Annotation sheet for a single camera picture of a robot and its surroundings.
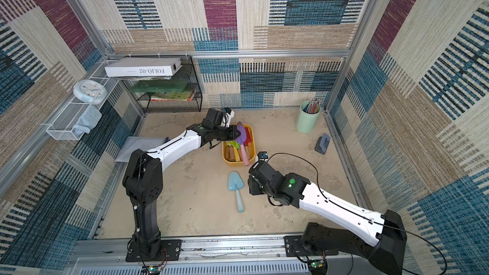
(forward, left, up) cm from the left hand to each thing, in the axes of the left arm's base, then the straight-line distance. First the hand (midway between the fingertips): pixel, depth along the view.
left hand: (240, 132), depth 91 cm
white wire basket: (-12, +62, +19) cm, 66 cm away
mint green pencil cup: (+12, -36, -7) cm, 38 cm away
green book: (+19, +39, +13) cm, 45 cm away
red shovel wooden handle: (-2, -3, -5) cm, 6 cm away
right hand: (-24, -5, 0) cm, 25 cm away
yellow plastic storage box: (-2, -6, -9) cm, 11 cm away
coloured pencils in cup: (+14, -37, +2) cm, 40 cm away
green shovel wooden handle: (-5, +6, -11) cm, 13 cm away
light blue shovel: (-19, +3, -14) cm, 24 cm away
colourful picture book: (+20, +35, +6) cm, 41 cm away
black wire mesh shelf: (+24, +26, +17) cm, 39 cm away
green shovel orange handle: (-1, +3, -11) cm, 11 cm away
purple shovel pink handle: (-2, 0, -2) cm, 3 cm away
